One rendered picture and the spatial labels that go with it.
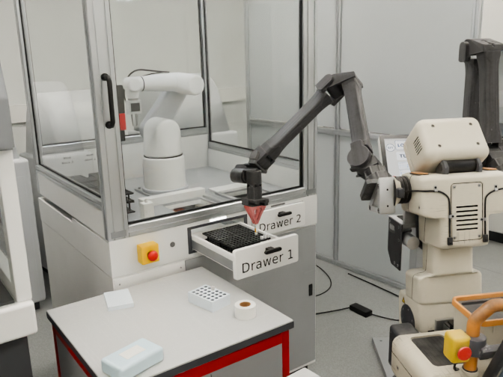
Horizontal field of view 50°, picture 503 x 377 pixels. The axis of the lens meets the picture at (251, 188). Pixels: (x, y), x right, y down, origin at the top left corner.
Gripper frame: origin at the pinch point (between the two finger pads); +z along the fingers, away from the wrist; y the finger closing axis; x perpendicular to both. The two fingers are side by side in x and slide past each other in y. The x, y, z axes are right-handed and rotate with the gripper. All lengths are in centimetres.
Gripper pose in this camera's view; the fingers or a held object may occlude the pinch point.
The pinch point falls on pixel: (255, 221)
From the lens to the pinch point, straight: 206.5
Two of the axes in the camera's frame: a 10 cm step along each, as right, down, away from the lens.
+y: 5.6, 1.2, -8.2
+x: 8.3, -1.2, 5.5
